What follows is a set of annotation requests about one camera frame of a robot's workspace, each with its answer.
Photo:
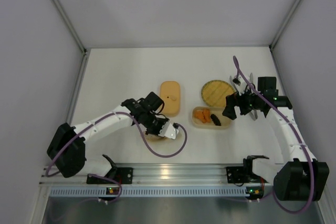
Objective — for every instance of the right aluminium frame post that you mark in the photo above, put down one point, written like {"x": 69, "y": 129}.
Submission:
{"x": 284, "y": 23}

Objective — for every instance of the orange lunch box lid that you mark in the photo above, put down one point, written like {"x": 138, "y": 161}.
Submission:
{"x": 170, "y": 93}

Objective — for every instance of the round woven bamboo tray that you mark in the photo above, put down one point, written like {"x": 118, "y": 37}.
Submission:
{"x": 214, "y": 93}

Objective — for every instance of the aluminium front rail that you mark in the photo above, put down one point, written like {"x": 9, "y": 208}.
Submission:
{"x": 178, "y": 174}

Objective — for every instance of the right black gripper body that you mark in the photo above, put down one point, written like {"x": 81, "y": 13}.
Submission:
{"x": 243, "y": 100}

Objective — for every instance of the patterned beige lunch box lid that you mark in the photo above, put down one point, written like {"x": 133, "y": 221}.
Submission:
{"x": 153, "y": 137}

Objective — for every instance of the black sea cucumber food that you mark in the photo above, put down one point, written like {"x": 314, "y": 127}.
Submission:
{"x": 215, "y": 120}

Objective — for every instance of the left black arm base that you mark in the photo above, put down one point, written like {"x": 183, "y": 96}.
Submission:
{"x": 123, "y": 175}

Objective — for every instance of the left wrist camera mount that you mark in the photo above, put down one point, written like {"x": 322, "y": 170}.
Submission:
{"x": 169, "y": 130}

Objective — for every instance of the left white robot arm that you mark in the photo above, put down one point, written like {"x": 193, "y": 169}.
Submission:
{"x": 71, "y": 147}

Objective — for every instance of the metal food tongs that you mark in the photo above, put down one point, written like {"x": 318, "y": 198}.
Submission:
{"x": 253, "y": 115}

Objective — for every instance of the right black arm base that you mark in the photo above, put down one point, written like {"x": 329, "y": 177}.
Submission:
{"x": 241, "y": 175}

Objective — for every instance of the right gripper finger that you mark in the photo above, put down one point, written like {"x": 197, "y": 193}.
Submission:
{"x": 229, "y": 110}
{"x": 245, "y": 109}

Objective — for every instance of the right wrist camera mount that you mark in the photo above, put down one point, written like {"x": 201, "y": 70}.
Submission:
{"x": 235, "y": 81}

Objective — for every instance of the slotted grey cable duct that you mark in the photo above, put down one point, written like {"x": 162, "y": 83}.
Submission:
{"x": 156, "y": 191}

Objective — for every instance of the beige lunch box container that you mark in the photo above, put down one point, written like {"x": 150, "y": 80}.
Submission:
{"x": 226, "y": 122}

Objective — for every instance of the left aluminium frame post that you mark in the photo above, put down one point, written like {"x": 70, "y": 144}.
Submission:
{"x": 66, "y": 20}

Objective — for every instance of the orange lunch box container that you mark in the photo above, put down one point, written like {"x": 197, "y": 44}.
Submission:
{"x": 171, "y": 113}

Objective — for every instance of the aluminium frame post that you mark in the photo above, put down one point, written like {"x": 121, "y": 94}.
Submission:
{"x": 284, "y": 23}
{"x": 66, "y": 20}

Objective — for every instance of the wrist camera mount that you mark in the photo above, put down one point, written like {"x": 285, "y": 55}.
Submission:
{"x": 235, "y": 81}
{"x": 169, "y": 130}

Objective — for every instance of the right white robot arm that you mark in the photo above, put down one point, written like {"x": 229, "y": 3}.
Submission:
{"x": 300, "y": 177}

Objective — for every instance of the orange fried chicken piece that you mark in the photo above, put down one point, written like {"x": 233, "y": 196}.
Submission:
{"x": 199, "y": 114}

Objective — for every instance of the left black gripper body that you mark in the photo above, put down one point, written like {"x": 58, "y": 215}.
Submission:
{"x": 156, "y": 126}

